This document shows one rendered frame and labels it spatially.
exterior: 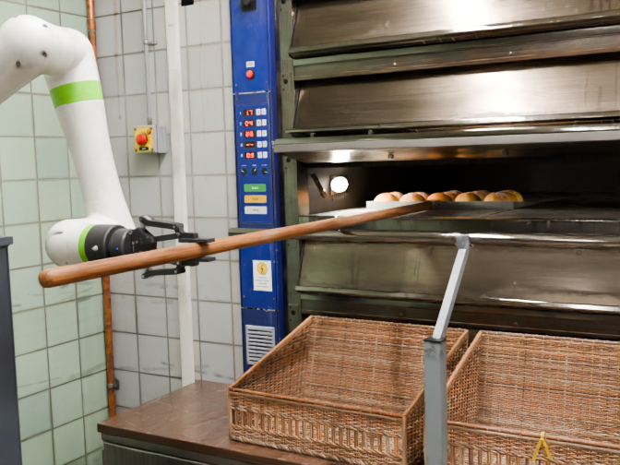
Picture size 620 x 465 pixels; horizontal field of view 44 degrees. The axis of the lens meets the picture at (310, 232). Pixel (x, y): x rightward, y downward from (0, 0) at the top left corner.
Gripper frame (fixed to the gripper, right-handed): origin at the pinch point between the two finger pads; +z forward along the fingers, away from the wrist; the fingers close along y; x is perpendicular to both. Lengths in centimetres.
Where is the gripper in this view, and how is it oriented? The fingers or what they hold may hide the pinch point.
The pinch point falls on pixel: (197, 249)
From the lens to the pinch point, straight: 155.2
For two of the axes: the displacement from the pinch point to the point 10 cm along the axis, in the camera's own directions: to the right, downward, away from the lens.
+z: 8.8, 0.2, -4.8
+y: 0.3, 10.0, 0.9
